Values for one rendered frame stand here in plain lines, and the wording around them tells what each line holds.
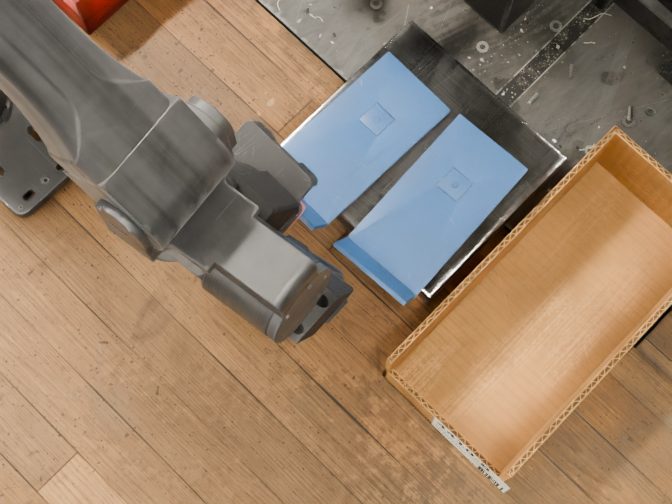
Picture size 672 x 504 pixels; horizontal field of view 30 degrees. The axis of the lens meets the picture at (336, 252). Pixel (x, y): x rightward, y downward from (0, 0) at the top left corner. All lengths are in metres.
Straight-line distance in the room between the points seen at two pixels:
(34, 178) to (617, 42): 0.49
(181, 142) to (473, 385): 0.36
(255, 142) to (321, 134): 0.13
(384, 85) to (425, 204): 0.10
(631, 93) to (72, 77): 0.53
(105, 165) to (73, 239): 0.33
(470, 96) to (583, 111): 0.10
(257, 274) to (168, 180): 0.08
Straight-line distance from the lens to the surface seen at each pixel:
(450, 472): 0.96
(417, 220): 0.97
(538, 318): 0.99
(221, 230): 0.75
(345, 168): 0.98
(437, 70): 1.02
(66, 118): 0.68
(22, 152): 1.03
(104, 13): 1.06
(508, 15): 1.03
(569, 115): 1.04
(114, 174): 0.69
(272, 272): 0.74
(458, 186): 0.98
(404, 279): 0.96
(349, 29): 1.05
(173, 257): 0.78
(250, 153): 0.87
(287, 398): 0.96
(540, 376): 0.98
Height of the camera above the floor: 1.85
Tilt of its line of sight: 75 degrees down
